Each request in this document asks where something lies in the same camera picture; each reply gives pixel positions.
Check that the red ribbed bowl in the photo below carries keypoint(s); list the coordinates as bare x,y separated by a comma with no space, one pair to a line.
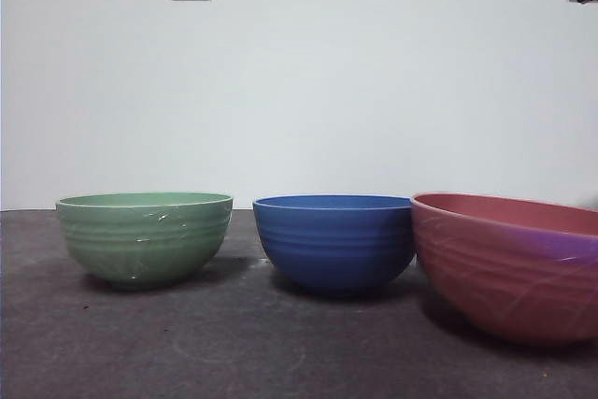
504,277

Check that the blue ribbed bowl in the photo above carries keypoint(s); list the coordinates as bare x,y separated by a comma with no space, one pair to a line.
331,254

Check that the green ribbed bowl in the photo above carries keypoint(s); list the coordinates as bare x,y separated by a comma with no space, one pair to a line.
140,249

